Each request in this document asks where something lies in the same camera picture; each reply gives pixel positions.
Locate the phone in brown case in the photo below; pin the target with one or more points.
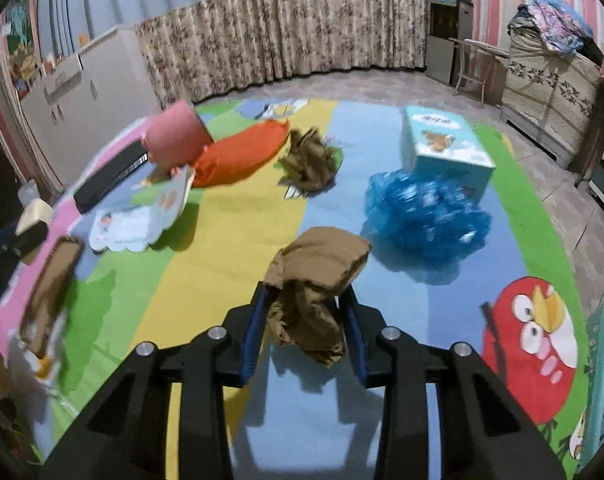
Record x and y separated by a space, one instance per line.
52 290

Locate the blue floral curtain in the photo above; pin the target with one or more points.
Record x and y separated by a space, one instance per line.
282 25

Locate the grey water dispenser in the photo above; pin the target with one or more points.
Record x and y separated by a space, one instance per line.
449 35

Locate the small metal table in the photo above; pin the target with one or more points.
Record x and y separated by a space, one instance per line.
474 47

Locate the patterned picture book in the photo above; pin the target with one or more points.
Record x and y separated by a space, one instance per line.
132 220

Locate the beige foam block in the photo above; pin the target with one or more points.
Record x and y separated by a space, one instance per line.
33 212

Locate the pile of clothes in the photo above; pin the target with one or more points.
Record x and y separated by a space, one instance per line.
556 22

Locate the white cabinet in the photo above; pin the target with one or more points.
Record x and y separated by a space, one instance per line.
82 105

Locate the printed cartoon blanket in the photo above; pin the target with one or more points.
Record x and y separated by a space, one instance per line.
222 260

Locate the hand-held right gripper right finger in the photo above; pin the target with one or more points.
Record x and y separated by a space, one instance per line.
356 340

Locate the light blue tissue box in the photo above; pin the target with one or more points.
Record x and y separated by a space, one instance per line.
444 142

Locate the pink cup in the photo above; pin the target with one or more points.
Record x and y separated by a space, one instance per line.
177 132

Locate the tan paper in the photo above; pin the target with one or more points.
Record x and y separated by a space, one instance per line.
314 270

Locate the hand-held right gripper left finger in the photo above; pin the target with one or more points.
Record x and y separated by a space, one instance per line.
252 340

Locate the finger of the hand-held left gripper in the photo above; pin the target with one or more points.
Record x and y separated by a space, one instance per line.
32 241

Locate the floral cloth covered cabinet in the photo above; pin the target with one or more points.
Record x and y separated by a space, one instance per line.
551 90

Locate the blue plastic bag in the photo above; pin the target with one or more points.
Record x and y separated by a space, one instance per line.
426 210

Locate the colourful wall poster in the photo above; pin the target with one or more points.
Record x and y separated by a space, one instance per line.
19 40

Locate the black flat case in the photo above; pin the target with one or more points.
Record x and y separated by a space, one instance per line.
109 175

